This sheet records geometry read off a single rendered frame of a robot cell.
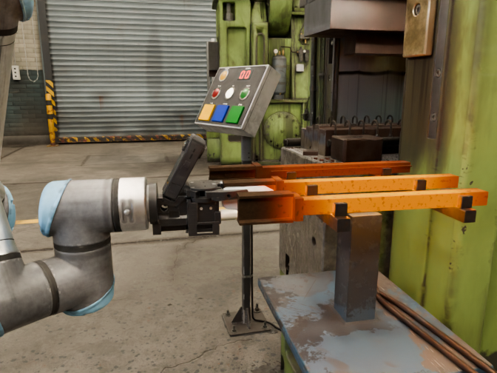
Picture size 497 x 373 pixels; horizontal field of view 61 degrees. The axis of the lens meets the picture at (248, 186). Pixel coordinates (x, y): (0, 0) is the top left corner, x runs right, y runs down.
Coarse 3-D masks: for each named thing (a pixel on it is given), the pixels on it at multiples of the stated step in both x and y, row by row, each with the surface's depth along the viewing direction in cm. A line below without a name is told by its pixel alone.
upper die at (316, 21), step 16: (320, 0) 123; (336, 0) 116; (352, 0) 117; (368, 0) 118; (384, 0) 120; (400, 0) 121; (320, 16) 123; (336, 16) 117; (352, 16) 118; (368, 16) 120; (384, 16) 121; (400, 16) 122; (304, 32) 136; (320, 32) 124; (336, 32) 124; (352, 32) 124; (368, 32) 124; (384, 32) 124; (400, 32) 124
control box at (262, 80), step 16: (224, 80) 184; (240, 80) 175; (256, 80) 168; (272, 80) 168; (208, 96) 188; (224, 96) 179; (256, 96) 165; (256, 112) 166; (208, 128) 187; (224, 128) 174; (240, 128) 163; (256, 128) 168
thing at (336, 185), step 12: (228, 180) 75; (240, 180) 75; (252, 180) 75; (264, 180) 75; (276, 180) 74; (288, 180) 77; (300, 180) 77; (312, 180) 77; (324, 180) 77; (336, 180) 77; (348, 180) 77; (360, 180) 77; (372, 180) 77; (384, 180) 77; (396, 180) 78; (408, 180) 78; (432, 180) 79; (444, 180) 80; (456, 180) 80; (300, 192) 75; (324, 192) 76; (336, 192) 76
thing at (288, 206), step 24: (240, 192) 63; (264, 192) 63; (288, 192) 63; (384, 192) 67; (408, 192) 67; (432, 192) 67; (456, 192) 67; (480, 192) 68; (240, 216) 62; (264, 216) 63; (288, 216) 64
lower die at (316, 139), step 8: (304, 128) 142; (312, 128) 134; (320, 128) 129; (328, 128) 129; (344, 128) 129; (352, 128) 129; (360, 128) 129; (368, 128) 129; (384, 128) 129; (392, 128) 129; (400, 128) 130; (304, 136) 141; (312, 136) 134; (320, 136) 128; (328, 136) 125; (384, 136) 129; (304, 144) 141; (312, 144) 134; (320, 144) 128; (320, 152) 128; (328, 152) 126; (384, 152) 130; (392, 152) 131
